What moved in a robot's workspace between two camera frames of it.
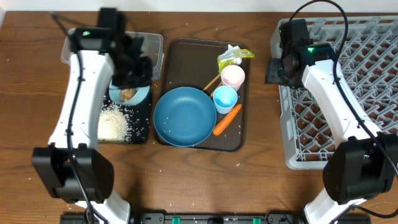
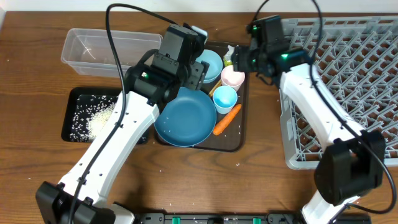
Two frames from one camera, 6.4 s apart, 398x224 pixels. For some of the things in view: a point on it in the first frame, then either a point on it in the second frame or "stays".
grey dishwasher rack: x=368 y=72 stays
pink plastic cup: x=232 y=75 stays
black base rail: x=214 y=218 stays
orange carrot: x=224 y=122 stays
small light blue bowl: x=142 y=96 to x=214 y=60
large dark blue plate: x=185 y=116 stays
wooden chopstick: x=209 y=84 to x=217 y=84
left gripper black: x=132 y=79 to x=197 y=75
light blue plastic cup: x=224 y=98 stays
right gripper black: x=272 y=73 to x=239 y=58
